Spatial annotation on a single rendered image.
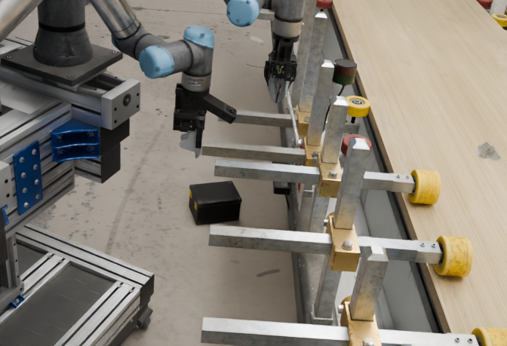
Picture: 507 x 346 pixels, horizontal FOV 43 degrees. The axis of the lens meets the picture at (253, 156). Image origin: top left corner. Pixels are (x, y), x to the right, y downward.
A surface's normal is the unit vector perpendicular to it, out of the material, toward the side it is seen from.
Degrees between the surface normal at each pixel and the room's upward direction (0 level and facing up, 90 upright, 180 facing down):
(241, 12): 90
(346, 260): 90
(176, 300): 0
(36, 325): 0
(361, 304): 90
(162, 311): 0
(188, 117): 90
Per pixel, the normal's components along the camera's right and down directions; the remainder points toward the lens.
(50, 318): 0.11, -0.85
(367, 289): 0.01, 0.52
